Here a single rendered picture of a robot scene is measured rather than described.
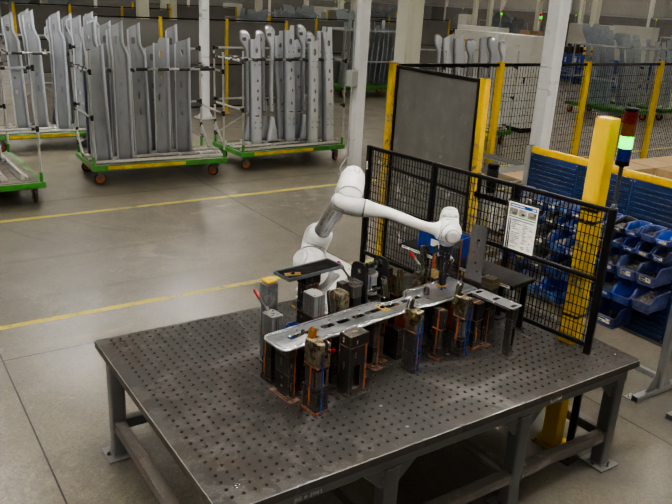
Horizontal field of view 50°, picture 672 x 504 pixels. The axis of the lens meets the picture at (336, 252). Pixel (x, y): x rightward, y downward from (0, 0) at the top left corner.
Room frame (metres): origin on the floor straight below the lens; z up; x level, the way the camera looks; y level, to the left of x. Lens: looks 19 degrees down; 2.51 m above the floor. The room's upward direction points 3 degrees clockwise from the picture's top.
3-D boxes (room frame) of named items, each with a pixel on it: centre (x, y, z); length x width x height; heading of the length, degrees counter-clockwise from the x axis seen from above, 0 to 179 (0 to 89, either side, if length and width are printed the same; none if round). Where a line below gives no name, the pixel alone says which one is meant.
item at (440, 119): (6.19, -0.77, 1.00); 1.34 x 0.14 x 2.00; 35
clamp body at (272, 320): (3.18, 0.29, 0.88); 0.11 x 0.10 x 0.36; 42
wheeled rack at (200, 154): (10.11, 2.71, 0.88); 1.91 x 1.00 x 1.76; 122
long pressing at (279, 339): (3.43, -0.25, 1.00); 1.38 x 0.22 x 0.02; 132
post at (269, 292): (3.37, 0.33, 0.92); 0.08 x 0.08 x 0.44; 42
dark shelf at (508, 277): (4.20, -0.80, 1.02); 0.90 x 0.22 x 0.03; 42
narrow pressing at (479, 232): (3.93, -0.81, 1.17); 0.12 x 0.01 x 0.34; 42
